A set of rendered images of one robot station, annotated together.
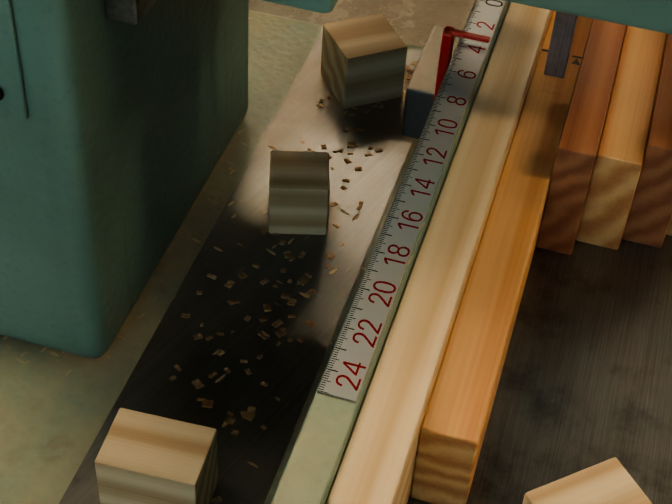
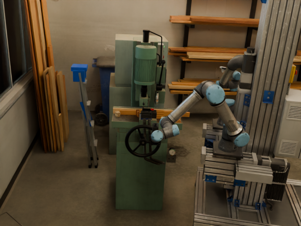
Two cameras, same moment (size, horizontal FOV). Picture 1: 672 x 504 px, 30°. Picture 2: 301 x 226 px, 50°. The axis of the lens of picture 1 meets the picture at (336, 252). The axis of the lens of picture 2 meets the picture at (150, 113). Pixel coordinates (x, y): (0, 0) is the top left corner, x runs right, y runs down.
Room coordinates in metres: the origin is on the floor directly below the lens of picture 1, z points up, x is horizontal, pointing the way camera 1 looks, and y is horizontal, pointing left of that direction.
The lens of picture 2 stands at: (-0.26, -2.64, 1.96)
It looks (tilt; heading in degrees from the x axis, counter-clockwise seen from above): 21 degrees down; 73
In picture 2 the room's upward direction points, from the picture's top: 3 degrees clockwise
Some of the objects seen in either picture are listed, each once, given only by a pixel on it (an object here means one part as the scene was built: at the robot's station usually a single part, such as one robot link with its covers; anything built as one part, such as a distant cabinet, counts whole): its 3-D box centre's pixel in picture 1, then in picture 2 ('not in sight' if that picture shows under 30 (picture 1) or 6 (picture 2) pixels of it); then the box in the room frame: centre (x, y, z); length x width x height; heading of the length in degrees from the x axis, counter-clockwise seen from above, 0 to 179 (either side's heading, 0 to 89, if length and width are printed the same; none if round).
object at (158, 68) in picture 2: not in sight; (160, 73); (0.66, 0.08, 1.23); 0.09 x 0.08 x 0.15; 76
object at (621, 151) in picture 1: (634, 80); not in sight; (0.50, -0.14, 0.92); 0.19 x 0.02 x 0.05; 166
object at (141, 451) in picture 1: (158, 471); not in sight; (0.33, 0.07, 0.82); 0.04 x 0.03 x 0.04; 79
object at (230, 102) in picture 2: not in sight; (228, 106); (1.23, -0.22, 0.98); 0.13 x 0.12 x 0.14; 168
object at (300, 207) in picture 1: (298, 192); not in sight; (0.52, 0.02, 0.82); 0.03 x 0.03 x 0.03; 4
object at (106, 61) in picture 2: not in sight; (114, 90); (0.57, 1.91, 0.48); 0.64 x 0.54 x 0.97; 172
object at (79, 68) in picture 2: not in sight; (85, 117); (0.04, 0.71, 0.58); 0.27 x 0.25 x 1.16; 170
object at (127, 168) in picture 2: not in sight; (139, 161); (0.49, 0.03, 0.36); 0.58 x 0.45 x 0.71; 76
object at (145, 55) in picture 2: not in sight; (145, 65); (0.46, -0.09, 1.35); 0.18 x 0.18 x 0.31
